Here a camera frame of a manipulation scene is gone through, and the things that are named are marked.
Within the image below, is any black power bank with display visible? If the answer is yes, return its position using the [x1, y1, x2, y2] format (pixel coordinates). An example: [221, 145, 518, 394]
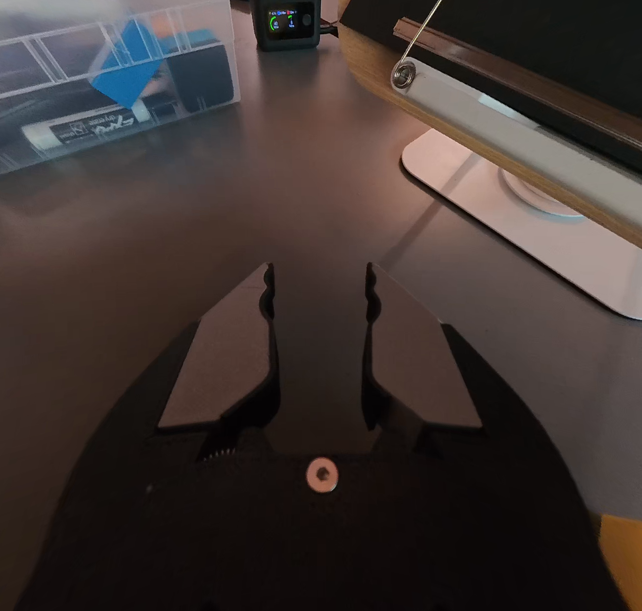
[246, 0, 322, 52]

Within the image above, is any black white dry-erase marker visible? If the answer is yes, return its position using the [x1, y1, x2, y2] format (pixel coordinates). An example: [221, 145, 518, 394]
[21, 104, 151, 151]

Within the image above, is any black box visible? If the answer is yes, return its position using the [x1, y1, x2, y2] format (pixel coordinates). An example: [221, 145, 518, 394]
[168, 44, 236, 112]

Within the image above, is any clear plastic storage bin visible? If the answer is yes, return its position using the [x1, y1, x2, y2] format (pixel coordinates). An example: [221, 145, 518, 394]
[0, 0, 241, 175]

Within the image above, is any blue box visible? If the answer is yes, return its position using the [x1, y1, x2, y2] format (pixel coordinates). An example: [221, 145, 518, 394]
[90, 19, 166, 109]

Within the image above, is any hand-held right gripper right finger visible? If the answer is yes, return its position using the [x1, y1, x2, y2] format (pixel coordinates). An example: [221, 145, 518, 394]
[361, 263, 484, 448]

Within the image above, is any yellow plastic bin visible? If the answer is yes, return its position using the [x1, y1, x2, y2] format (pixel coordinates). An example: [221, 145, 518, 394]
[599, 513, 642, 611]

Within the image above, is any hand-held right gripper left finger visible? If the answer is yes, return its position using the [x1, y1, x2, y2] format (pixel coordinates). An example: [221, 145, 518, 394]
[157, 262, 281, 431]

